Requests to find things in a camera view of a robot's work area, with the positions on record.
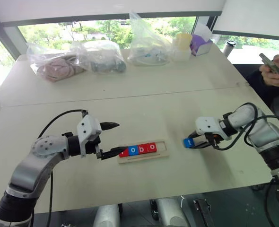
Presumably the translucent white container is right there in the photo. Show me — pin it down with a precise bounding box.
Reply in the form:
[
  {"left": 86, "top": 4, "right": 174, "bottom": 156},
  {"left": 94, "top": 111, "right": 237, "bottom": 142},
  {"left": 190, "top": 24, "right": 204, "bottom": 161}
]
[{"left": 172, "top": 38, "right": 192, "bottom": 62}]

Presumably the clear bag with grey cloth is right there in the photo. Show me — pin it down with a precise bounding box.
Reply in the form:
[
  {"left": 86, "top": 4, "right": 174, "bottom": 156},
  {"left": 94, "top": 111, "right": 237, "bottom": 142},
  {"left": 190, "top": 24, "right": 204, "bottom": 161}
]
[{"left": 82, "top": 39, "right": 127, "bottom": 75}]

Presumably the yellow plastic cup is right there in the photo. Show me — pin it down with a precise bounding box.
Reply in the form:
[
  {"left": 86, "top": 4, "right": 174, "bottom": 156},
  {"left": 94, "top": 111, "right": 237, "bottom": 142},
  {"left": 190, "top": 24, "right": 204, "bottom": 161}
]
[{"left": 175, "top": 33, "right": 193, "bottom": 51}]

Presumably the silver rounded robot leg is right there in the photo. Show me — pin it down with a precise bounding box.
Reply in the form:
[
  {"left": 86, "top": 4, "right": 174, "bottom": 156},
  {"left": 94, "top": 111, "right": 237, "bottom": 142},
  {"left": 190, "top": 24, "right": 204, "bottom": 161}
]
[
  {"left": 93, "top": 204, "right": 121, "bottom": 227},
  {"left": 157, "top": 198, "right": 187, "bottom": 227}
]

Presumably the person in dark clothing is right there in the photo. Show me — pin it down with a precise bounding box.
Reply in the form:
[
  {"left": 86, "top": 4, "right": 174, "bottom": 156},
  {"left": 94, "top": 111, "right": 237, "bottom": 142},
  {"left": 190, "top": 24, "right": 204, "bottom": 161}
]
[{"left": 245, "top": 44, "right": 279, "bottom": 134}]

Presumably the small black caster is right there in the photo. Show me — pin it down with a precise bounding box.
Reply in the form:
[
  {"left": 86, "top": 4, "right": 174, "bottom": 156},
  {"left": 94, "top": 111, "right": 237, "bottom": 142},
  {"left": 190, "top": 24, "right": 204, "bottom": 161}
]
[{"left": 149, "top": 200, "right": 160, "bottom": 221}]

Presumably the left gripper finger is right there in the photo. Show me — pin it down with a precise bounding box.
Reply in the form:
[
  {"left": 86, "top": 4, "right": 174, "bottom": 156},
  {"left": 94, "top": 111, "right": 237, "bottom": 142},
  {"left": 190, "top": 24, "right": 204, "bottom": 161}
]
[
  {"left": 101, "top": 146, "right": 129, "bottom": 161},
  {"left": 99, "top": 121, "right": 121, "bottom": 131}
]

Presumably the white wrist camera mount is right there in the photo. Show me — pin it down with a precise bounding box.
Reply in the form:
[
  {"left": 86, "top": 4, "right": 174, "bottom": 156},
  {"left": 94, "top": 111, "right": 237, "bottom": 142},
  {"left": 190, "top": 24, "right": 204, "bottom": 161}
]
[
  {"left": 195, "top": 116, "right": 222, "bottom": 137},
  {"left": 76, "top": 113, "right": 103, "bottom": 159}
]

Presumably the wooden letter tray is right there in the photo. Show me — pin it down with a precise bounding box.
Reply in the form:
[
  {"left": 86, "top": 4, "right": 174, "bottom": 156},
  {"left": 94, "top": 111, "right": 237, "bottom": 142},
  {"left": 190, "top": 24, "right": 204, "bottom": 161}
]
[{"left": 117, "top": 139, "right": 170, "bottom": 165}]

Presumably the person's right hand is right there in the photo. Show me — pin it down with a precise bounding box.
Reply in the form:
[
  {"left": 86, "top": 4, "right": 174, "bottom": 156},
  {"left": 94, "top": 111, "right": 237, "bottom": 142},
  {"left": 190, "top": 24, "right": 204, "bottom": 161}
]
[{"left": 259, "top": 54, "right": 279, "bottom": 87}]

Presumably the white tissue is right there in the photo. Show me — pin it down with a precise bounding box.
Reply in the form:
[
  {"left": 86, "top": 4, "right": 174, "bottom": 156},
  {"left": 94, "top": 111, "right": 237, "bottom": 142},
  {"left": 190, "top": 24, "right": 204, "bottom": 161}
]
[{"left": 196, "top": 22, "right": 212, "bottom": 40}]

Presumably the red letter b block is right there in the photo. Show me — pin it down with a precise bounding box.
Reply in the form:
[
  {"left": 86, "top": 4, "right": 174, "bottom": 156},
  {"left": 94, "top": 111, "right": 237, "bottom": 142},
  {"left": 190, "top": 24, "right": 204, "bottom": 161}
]
[{"left": 138, "top": 144, "right": 150, "bottom": 155}]

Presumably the grey cloth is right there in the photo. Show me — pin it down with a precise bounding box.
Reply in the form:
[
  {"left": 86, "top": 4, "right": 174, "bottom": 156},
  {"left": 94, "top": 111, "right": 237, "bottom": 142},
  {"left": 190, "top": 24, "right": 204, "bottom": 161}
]
[{"left": 90, "top": 60, "right": 127, "bottom": 73}]

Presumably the clear bag with pink cloth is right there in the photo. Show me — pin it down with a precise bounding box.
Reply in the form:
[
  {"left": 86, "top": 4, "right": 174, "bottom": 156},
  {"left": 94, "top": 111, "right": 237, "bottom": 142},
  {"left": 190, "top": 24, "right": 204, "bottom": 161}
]
[{"left": 26, "top": 42, "right": 87, "bottom": 84}]

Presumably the tall clear plastic bag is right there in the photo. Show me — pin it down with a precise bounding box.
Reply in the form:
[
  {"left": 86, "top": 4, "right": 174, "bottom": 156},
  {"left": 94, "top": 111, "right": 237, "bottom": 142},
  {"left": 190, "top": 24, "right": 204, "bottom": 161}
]
[{"left": 127, "top": 10, "right": 174, "bottom": 67}]

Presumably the pink cloth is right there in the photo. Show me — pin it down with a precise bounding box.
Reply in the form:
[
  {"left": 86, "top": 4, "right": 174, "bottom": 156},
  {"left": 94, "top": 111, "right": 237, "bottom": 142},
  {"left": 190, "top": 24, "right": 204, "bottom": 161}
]
[{"left": 37, "top": 57, "right": 86, "bottom": 82}]

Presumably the smartphone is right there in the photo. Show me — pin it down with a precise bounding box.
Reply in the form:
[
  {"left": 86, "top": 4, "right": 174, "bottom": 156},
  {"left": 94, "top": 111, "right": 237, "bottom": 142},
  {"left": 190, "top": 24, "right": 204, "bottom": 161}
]
[{"left": 259, "top": 52, "right": 279, "bottom": 79}]

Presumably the wide white roller blind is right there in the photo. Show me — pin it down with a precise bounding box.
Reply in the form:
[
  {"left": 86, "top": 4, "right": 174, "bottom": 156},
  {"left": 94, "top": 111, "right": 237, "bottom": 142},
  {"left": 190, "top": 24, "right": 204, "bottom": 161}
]
[{"left": 0, "top": 0, "right": 227, "bottom": 24}]

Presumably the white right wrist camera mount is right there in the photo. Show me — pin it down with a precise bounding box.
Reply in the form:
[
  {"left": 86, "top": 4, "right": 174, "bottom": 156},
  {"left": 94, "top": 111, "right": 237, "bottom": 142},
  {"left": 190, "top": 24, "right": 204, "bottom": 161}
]
[{"left": 195, "top": 116, "right": 222, "bottom": 137}]

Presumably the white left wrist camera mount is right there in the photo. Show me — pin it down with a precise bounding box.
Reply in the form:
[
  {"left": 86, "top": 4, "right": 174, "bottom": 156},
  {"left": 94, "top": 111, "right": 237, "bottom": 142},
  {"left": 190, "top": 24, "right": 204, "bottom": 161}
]
[{"left": 76, "top": 113, "right": 103, "bottom": 159}]

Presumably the purple tissue box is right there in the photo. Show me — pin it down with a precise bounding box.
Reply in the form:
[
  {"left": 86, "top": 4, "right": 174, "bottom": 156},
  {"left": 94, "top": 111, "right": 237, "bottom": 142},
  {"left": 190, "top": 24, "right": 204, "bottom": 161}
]
[{"left": 191, "top": 34, "right": 214, "bottom": 57}]

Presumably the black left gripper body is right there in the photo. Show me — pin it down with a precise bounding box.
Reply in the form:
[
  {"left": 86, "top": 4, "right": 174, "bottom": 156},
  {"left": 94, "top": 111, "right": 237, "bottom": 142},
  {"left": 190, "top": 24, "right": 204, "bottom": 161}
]
[{"left": 84, "top": 132, "right": 105, "bottom": 160}]

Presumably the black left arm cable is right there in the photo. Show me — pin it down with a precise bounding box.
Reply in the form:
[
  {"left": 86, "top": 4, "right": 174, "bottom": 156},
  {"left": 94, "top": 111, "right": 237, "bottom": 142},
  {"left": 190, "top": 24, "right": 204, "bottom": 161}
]
[{"left": 36, "top": 109, "right": 88, "bottom": 227}]

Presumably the white tumbler with black lid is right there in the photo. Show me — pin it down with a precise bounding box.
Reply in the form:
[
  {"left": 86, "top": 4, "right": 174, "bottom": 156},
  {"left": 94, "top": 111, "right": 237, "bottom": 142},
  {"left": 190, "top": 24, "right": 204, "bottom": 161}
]
[{"left": 222, "top": 40, "right": 237, "bottom": 58}]

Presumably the blue letter o block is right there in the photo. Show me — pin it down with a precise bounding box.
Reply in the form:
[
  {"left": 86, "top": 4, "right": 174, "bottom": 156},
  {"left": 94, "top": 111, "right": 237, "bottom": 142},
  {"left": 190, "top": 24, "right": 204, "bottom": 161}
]
[{"left": 127, "top": 146, "right": 140, "bottom": 157}]

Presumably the black metal bracket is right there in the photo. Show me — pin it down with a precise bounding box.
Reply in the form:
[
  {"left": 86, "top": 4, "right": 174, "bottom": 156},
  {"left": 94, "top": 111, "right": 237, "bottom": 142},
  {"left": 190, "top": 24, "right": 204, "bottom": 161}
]
[{"left": 192, "top": 198, "right": 216, "bottom": 227}]

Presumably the white container in bag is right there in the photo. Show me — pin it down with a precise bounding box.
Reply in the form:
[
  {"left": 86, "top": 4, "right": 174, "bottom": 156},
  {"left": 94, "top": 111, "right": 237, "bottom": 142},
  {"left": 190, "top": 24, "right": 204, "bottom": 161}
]
[{"left": 129, "top": 46, "right": 170, "bottom": 66}]

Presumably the blue letter t block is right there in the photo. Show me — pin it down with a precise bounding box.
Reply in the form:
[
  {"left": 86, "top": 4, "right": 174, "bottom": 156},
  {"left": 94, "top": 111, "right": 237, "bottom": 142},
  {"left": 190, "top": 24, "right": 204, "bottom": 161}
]
[{"left": 183, "top": 138, "right": 195, "bottom": 149}]

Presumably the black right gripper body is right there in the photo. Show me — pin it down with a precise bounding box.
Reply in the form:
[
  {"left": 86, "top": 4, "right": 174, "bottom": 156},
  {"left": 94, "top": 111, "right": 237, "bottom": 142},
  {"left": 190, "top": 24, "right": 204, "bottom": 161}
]
[{"left": 204, "top": 132, "right": 223, "bottom": 149}]

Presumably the narrow white roller blind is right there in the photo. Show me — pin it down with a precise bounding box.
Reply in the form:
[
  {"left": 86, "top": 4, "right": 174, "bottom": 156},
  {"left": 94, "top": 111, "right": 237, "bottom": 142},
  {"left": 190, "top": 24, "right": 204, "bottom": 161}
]
[{"left": 212, "top": 0, "right": 279, "bottom": 41}]

